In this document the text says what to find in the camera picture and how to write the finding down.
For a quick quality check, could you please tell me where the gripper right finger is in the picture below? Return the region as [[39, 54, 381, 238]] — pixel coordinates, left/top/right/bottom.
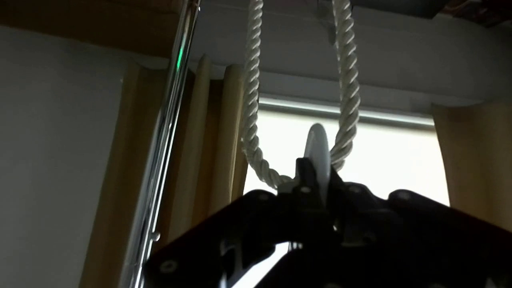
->
[[277, 122, 512, 288]]

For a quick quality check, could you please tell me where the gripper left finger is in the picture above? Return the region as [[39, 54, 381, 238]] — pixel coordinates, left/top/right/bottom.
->
[[143, 158, 324, 288]]

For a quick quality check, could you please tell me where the white twisted rope loop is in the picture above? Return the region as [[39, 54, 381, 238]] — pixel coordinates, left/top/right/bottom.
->
[[239, 0, 364, 190]]

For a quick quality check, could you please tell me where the white window blind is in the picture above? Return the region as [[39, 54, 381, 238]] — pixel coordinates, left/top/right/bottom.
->
[[242, 95, 453, 207]]

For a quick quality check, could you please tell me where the brown curtain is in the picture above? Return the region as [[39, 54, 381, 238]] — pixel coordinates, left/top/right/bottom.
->
[[79, 55, 252, 288], [431, 97, 512, 233]]

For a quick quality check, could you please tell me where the metal garment rack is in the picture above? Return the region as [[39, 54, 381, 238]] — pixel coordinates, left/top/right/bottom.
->
[[119, 0, 204, 288]]

